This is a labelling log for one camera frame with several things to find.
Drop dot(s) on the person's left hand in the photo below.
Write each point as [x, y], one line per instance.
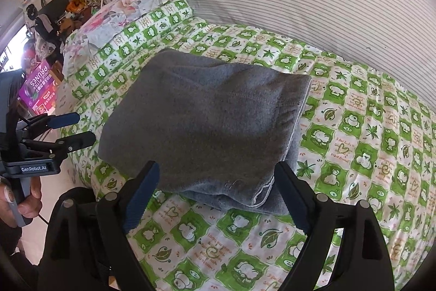
[32, 202]

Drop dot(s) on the green checkered bedsheet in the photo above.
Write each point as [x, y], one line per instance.
[357, 141]

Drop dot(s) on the purple cardboard box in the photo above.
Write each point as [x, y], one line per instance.
[37, 88]

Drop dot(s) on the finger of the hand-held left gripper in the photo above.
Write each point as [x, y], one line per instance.
[63, 120]
[80, 140]

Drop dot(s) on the brown plush toy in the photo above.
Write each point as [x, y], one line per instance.
[70, 25]

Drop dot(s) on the black monitor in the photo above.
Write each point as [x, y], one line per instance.
[54, 6]

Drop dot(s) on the grey pants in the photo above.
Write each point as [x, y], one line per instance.
[204, 124]

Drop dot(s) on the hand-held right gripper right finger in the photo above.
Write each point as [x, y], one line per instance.
[295, 205]

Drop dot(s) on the floral pillow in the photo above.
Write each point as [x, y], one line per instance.
[119, 8]

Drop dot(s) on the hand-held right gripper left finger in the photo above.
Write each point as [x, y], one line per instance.
[143, 195]

